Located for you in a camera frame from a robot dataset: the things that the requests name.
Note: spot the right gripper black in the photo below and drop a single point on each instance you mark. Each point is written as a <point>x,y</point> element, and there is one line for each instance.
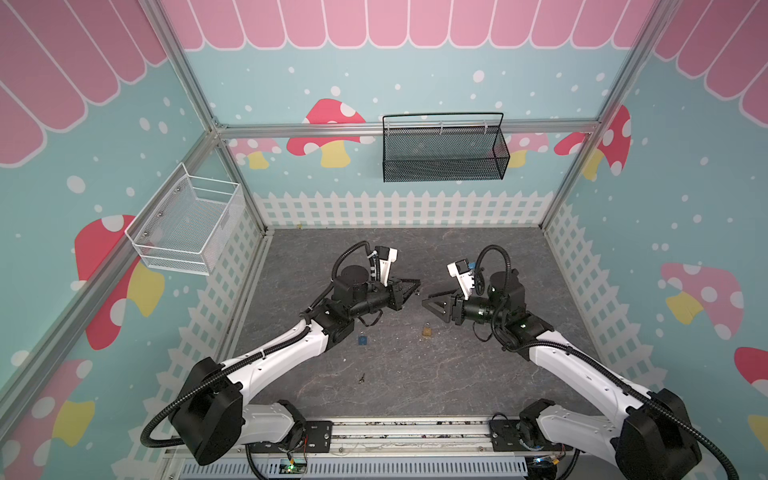
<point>452,307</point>

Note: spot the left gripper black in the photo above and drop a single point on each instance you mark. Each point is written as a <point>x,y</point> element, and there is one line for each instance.
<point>397,295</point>

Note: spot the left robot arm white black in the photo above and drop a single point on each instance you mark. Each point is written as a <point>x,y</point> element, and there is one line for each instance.
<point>215,411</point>

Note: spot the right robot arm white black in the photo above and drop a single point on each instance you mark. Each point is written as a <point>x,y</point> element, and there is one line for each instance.
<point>645,434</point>

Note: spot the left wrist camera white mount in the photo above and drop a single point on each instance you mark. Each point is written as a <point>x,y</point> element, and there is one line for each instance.
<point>382,259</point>

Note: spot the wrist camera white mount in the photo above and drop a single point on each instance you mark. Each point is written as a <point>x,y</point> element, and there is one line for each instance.
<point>382,259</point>
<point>462,271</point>

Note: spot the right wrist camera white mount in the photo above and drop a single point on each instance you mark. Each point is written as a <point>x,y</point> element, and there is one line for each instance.
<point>462,271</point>

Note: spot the black mesh wall basket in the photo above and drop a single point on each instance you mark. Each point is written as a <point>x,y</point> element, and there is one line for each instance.
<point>453,146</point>

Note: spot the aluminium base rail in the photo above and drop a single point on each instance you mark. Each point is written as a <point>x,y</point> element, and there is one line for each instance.
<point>414,435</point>

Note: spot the grey vented cable duct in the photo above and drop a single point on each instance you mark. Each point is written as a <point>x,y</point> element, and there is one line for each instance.
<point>397,468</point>

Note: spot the white mesh wall basket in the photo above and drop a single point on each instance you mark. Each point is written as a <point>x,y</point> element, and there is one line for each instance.
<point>187,224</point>

